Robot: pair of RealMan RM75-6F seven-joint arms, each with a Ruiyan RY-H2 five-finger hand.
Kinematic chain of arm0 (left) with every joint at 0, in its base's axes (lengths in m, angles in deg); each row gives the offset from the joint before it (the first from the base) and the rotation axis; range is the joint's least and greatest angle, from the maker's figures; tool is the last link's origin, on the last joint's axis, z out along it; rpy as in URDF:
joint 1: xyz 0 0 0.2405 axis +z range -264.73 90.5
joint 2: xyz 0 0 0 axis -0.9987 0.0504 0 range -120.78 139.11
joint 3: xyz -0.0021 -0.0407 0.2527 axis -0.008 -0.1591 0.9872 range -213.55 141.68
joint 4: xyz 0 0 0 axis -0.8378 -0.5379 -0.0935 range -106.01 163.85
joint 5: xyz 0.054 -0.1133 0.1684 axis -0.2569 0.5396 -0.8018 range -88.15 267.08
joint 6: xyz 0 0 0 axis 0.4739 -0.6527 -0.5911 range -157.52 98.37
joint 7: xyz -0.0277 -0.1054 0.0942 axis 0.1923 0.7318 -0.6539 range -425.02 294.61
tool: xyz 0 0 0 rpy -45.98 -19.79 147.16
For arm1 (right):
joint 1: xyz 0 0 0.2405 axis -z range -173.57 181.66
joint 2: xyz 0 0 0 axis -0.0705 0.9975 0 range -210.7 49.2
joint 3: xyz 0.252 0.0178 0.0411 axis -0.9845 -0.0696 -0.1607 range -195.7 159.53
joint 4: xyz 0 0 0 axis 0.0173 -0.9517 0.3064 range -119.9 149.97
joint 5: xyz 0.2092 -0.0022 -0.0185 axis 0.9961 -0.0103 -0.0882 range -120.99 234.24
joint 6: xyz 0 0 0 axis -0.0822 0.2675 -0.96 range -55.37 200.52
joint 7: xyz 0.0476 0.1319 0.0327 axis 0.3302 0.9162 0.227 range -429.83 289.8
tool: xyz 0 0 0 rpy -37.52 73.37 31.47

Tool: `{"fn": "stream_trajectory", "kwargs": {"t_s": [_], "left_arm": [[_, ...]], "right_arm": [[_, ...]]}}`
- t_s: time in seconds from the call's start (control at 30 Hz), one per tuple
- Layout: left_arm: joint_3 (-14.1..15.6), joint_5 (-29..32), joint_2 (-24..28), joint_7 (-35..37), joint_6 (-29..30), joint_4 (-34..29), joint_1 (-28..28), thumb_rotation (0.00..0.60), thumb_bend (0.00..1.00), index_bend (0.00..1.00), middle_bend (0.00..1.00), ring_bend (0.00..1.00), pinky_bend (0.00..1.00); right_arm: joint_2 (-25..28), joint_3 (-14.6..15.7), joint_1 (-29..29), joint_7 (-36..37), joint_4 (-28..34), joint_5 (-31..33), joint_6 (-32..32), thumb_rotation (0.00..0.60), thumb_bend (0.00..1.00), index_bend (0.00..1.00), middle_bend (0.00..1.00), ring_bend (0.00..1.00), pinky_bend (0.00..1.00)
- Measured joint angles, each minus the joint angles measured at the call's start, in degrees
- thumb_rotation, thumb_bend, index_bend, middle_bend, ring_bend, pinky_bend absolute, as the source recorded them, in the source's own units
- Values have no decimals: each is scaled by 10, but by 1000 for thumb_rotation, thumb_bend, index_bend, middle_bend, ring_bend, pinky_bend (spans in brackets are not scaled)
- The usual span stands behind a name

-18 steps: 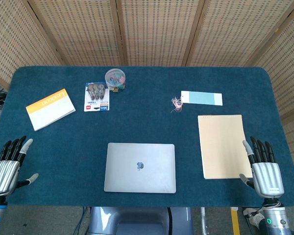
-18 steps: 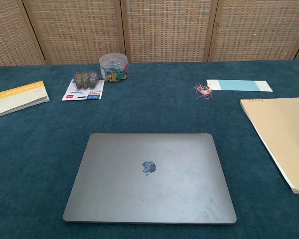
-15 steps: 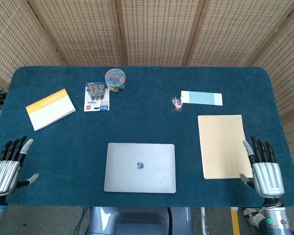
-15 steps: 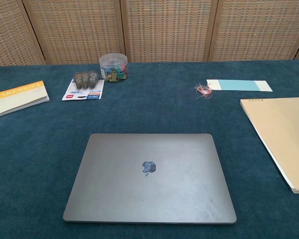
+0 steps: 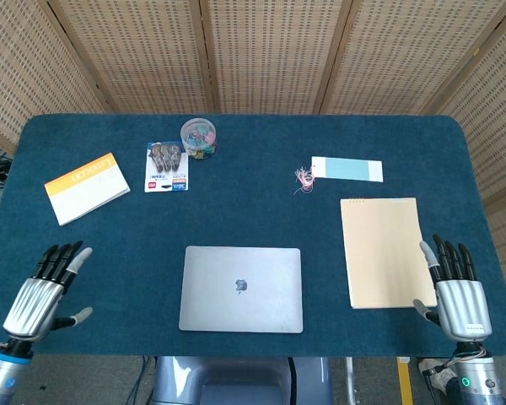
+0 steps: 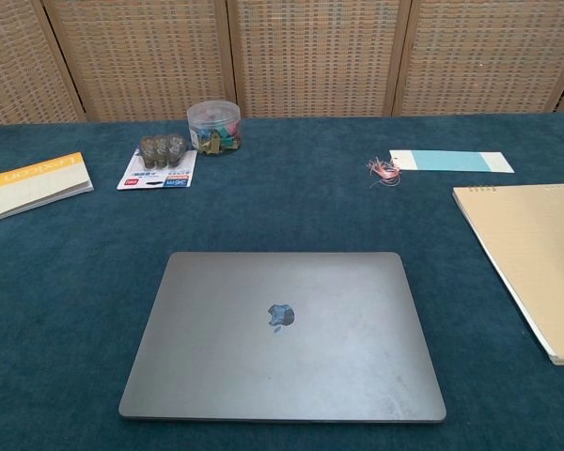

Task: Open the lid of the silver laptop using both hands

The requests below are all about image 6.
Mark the grey laptop computer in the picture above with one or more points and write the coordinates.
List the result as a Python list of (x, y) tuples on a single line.
[(282, 366)]

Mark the woven rattan folding screen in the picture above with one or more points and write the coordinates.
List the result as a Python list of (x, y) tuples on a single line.
[(310, 56)]

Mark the clear jar of binder clips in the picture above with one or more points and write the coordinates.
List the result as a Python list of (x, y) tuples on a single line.
[(215, 127)]

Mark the blister pack of clips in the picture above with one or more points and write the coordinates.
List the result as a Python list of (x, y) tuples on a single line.
[(169, 176)]

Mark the white and blue bookmark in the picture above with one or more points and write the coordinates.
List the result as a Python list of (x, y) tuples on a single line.
[(451, 161)]

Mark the beige spiral notebook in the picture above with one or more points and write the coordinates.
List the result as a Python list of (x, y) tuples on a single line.
[(536, 253)]

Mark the yellow and white book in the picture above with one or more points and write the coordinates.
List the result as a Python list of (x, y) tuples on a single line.
[(28, 188)]

